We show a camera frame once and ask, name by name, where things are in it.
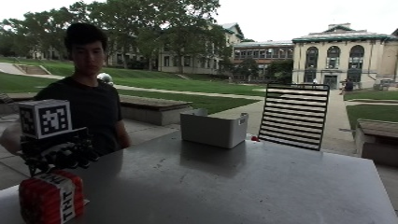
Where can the white cube with black markers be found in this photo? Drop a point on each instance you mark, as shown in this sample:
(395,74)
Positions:
(46,118)

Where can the pale building behind trees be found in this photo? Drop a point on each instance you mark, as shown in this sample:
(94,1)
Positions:
(194,54)

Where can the red block plush toy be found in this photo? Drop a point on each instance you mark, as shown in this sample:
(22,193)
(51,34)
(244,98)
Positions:
(47,197)

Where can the the person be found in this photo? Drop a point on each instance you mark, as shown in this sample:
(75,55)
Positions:
(93,105)

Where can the white sphere sculpture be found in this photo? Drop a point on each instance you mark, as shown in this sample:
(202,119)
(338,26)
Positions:
(105,77)

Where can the outdoor concrete stairs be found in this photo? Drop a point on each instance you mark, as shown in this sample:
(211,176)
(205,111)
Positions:
(30,69)

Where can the cream arched-window building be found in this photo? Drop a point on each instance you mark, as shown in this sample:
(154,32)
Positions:
(343,59)

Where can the brick glass-front building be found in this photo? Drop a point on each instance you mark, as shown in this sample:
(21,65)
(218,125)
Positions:
(262,56)

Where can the small red bottle cap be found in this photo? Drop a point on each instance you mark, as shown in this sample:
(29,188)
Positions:
(254,138)

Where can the long stone bench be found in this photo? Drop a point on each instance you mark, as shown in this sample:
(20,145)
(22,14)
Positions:
(154,109)

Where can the white plastic storage bin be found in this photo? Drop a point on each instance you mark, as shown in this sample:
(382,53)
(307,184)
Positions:
(213,130)

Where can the short stone bench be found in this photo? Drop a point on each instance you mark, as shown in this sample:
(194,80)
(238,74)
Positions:
(376,141)

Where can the black slatted chair back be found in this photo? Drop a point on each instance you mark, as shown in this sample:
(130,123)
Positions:
(294,116)

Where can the large green trees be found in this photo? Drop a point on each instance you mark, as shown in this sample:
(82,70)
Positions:
(145,28)

